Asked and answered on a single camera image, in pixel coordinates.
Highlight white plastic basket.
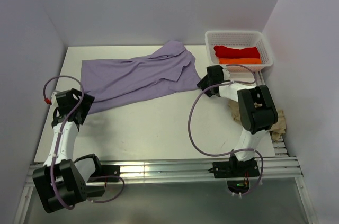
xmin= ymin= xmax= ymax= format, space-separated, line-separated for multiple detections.
xmin=205 ymin=31 xmax=273 ymax=72

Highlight rolled red t shirt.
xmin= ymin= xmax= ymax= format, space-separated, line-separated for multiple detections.
xmin=213 ymin=46 xmax=261 ymax=58

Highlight beige t shirt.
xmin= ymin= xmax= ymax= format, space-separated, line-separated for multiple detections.
xmin=228 ymin=100 xmax=286 ymax=141

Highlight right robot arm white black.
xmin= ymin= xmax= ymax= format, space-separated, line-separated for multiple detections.
xmin=197 ymin=65 xmax=279 ymax=176

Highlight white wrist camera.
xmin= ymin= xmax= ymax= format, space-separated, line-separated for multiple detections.
xmin=44 ymin=90 xmax=59 ymax=107
xmin=222 ymin=68 xmax=233 ymax=81

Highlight aluminium frame rails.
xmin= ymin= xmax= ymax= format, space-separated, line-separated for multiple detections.
xmin=13 ymin=44 xmax=318 ymax=224

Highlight purple cable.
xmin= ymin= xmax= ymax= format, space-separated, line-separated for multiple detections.
xmin=43 ymin=76 xmax=125 ymax=211
xmin=188 ymin=64 xmax=264 ymax=195

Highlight lilac t shirt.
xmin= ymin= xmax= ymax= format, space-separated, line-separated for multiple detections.
xmin=81 ymin=41 xmax=201 ymax=114

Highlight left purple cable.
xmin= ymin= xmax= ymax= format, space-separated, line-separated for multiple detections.
xmin=43 ymin=76 xmax=125 ymax=211

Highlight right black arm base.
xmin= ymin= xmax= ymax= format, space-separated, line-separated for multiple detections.
xmin=208 ymin=160 xmax=260 ymax=179

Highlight rolled orange t shirt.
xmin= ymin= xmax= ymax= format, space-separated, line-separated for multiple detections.
xmin=218 ymin=58 xmax=261 ymax=65

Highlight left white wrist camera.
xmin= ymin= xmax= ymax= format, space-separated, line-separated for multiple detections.
xmin=44 ymin=90 xmax=59 ymax=107

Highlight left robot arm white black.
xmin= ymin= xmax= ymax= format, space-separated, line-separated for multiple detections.
xmin=32 ymin=88 xmax=103 ymax=213

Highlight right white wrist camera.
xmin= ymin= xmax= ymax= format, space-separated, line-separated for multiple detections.
xmin=222 ymin=68 xmax=233 ymax=81

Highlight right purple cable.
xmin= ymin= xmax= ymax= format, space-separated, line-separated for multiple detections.
xmin=188 ymin=64 xmax=264 ymax=195

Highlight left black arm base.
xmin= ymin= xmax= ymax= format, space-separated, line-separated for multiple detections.
xmin=86 ymin=165 xmax=120 ymax=198

